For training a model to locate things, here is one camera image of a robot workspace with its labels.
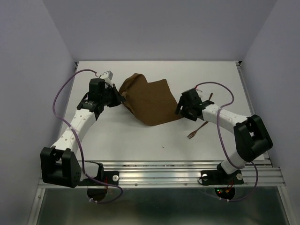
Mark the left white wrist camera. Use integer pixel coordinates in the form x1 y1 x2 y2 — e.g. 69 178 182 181
99 71 113 85

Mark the brown wooden fork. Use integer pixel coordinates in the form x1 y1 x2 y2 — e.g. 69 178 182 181
187 121 208 139

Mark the brown cloth napkin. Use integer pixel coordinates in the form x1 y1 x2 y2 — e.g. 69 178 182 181
119 73 182 126

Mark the aluminium front rail frame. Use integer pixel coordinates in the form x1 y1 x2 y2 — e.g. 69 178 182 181
28 161 296 225

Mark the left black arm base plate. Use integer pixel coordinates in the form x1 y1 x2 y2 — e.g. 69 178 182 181
78 171 120 187

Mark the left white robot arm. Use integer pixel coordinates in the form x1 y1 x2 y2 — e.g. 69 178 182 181
40 71 125 188

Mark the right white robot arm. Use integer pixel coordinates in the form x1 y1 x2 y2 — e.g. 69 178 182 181
175 89 273 183

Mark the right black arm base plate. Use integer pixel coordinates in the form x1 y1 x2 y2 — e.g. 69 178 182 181
198 170 244 186

